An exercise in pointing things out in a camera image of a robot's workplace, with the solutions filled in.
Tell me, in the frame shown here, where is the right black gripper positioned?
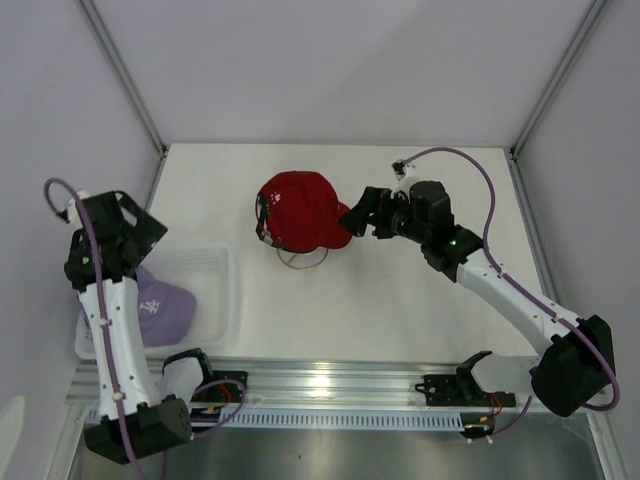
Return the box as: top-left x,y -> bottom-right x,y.
337,187 -> 429,245

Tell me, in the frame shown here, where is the red baseball cap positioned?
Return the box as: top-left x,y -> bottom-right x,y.
255,171 -> 353,253

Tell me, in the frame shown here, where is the lavender baseball cap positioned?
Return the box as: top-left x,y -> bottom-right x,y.
75,264 -> 198,346

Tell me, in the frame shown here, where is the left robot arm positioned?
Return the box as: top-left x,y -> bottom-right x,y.
64,191 -> 216,464

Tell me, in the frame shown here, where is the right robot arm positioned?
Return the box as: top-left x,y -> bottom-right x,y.
339,181 -> 617,417

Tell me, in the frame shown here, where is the white plastic basket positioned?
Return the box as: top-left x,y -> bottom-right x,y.
74,241 -> 243,362

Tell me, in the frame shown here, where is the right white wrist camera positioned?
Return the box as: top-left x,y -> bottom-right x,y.
392,159 -> 423,195

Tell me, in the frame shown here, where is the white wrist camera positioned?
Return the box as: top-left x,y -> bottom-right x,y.
392,159 -> 423,195
57,189 -> 91,229

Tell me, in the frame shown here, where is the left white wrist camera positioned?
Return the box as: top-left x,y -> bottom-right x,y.
57,189 -> 91,229

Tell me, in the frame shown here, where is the right aluminium frame post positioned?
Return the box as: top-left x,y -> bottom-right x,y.
508,0 -> 611,161

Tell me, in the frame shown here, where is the aluminium frame post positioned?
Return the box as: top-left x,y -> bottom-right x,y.
75,0 -> 167,157
508,0 -> 611,161

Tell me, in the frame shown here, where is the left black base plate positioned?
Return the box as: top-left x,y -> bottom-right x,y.
192,370 -> 248,404

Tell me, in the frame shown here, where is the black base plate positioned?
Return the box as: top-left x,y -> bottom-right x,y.
414,374 -> 516,408
192,370 -> 248,404

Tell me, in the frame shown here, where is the aluminium mounting rail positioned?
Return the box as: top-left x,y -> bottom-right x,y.
65,357 -> 551,414

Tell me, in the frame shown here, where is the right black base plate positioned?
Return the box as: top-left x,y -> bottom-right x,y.
414,374 -> 516,408

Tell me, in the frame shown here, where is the white slotted cable duct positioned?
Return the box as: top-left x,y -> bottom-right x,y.
225,407 -> 464,432

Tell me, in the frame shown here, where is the left aluminium frame post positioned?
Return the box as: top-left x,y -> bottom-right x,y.
75,0 -> 167,157

